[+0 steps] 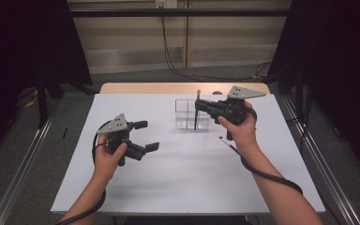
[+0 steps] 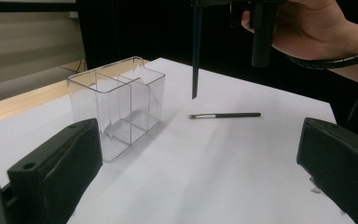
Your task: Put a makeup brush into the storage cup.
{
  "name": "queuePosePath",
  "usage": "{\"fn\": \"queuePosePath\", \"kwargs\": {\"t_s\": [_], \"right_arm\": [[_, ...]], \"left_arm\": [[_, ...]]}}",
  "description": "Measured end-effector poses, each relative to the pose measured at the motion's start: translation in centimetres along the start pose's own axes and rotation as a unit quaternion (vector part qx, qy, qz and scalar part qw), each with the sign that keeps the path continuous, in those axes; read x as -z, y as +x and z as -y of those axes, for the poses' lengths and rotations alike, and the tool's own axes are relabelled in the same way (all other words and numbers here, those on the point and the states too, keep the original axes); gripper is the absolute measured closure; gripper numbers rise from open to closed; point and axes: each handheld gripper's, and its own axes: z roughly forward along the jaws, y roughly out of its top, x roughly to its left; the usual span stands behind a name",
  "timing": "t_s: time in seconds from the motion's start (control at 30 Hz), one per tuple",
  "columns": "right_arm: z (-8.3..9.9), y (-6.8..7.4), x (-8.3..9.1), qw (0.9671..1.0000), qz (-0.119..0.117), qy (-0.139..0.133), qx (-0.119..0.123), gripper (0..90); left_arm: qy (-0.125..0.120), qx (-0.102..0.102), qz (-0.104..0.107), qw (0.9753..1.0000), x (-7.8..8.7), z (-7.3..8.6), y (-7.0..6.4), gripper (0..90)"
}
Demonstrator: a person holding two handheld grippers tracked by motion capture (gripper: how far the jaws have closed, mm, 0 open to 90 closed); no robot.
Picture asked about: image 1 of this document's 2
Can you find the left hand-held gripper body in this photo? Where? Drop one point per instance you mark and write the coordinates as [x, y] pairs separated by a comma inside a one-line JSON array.
[[115, 125]]

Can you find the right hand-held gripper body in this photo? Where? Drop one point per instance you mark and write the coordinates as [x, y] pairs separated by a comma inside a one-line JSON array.
[[232, 109]]

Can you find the clear acrylic organizer box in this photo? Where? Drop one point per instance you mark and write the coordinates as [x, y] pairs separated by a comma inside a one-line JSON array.
[[184, 118]]

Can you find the slim black makeup brush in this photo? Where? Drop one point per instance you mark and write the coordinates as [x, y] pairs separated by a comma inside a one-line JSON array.
[[224, 140]]

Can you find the person's right hand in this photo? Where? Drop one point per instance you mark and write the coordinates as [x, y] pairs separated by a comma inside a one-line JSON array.
[[243, 134]]

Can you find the person's left hand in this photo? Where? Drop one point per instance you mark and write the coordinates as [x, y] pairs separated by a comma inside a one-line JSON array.
[[106, 165]]

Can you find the small black floor object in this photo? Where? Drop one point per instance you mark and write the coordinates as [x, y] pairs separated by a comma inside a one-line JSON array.
[[65, 132]]

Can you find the black metal stand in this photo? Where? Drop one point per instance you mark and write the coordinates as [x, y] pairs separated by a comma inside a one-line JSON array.
[[42, 103], [299, 93]]

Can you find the black curtain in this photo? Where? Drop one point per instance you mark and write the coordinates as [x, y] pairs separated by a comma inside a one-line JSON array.
[[340, 47], [12, 47]]

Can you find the black horizontal frame bar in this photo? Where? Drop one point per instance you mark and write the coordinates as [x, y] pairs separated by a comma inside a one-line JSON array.
[[200, 12]]

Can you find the white wall socket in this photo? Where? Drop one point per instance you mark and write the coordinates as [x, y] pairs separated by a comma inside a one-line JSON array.
[[170, 3]]

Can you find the aluminium floor rail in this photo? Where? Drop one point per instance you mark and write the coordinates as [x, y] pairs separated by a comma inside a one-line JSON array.
[[15, 184], [328, 178]]

